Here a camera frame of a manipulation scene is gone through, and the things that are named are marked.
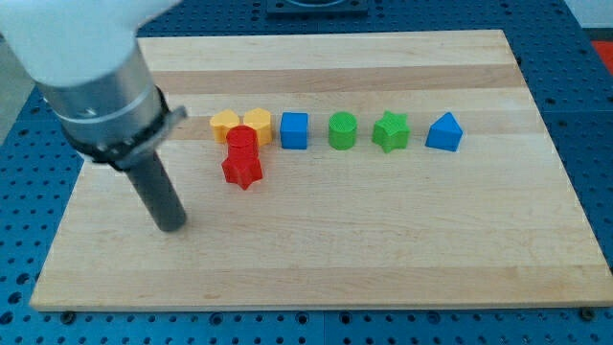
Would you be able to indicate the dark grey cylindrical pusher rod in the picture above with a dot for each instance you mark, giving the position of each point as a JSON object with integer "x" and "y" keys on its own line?
{"x": 149, "y": 178}

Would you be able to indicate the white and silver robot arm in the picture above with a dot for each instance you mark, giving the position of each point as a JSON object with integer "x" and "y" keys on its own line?
{"x": 85, "y": 59}

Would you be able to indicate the yellow heart block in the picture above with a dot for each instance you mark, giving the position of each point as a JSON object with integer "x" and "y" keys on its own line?
{"x": 222, "y": 122}

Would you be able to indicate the yellow hexagon block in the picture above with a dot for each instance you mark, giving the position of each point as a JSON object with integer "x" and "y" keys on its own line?
{"x": 261, "y": 121}

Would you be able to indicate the red star block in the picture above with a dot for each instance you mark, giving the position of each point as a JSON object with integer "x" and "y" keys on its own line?
{"x": 242, "y": 171}

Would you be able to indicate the red cylinder block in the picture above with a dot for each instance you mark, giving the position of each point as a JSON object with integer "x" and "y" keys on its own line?
{"x": 242, "y": 143}

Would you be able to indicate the blue cube block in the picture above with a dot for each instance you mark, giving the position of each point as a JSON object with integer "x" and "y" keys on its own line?
{"x": 294, "y": 130}

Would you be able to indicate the green cylinder block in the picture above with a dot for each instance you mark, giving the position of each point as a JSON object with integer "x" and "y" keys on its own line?
{"x": 342, "y": 130}

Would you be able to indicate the light wooden board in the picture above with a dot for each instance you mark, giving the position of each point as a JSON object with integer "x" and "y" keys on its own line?
{"x": 495, "y": 224}

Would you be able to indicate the green star block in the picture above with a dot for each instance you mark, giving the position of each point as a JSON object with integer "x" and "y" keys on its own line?
{"x": 391, "y": 131}

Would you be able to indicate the blue triangle block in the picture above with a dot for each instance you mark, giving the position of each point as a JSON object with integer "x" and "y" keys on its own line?
{"x": 445, "y": 133}

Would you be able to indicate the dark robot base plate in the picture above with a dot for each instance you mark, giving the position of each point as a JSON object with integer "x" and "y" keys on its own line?
{"x": 315, "y": 7}

